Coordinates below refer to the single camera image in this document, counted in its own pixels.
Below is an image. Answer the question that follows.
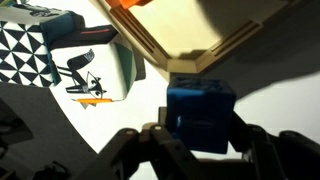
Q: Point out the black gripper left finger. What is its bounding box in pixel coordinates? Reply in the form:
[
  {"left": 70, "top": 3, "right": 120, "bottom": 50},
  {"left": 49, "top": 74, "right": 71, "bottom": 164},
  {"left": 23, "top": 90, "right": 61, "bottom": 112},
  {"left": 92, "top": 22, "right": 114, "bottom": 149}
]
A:
[{"left": 157, "top": 106, "right": 174, "bottom": 135}]

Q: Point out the black white patterned box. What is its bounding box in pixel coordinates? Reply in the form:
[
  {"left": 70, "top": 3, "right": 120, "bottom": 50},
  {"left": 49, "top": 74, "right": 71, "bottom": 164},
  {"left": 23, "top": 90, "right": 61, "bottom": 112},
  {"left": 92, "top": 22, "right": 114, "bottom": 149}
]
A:
[{"left": 0, "top": 0, "right": 147, "bottom": 111}]

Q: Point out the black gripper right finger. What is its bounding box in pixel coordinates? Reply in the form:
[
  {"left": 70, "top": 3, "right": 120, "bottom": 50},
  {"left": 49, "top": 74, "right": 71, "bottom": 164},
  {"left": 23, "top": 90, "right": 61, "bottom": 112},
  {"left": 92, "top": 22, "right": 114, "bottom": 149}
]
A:
[{"left": 227, "top": 111, "right": 250, "bottom": 153}]

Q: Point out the blue block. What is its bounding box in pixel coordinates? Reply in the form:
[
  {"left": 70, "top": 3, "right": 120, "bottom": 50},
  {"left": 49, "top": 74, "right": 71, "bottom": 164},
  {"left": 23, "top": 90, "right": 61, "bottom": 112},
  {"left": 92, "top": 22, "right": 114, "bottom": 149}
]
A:
[{"left": 165, "top": 75, "right": 238, "bottom": 155}]

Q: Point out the orange block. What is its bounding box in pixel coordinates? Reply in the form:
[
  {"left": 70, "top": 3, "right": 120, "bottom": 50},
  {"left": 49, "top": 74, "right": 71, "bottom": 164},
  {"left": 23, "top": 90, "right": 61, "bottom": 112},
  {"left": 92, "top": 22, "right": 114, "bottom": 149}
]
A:
[{"left": 104, "top": 0, "right": 153, "bottom": 10}]

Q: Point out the wooden crate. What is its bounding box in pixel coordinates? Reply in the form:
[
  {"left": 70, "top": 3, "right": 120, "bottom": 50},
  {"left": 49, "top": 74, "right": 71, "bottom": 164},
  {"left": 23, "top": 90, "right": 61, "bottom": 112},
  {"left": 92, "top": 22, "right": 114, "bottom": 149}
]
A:
[{"left": 88, "top": 0, "right": 295, "bottom": 83}]

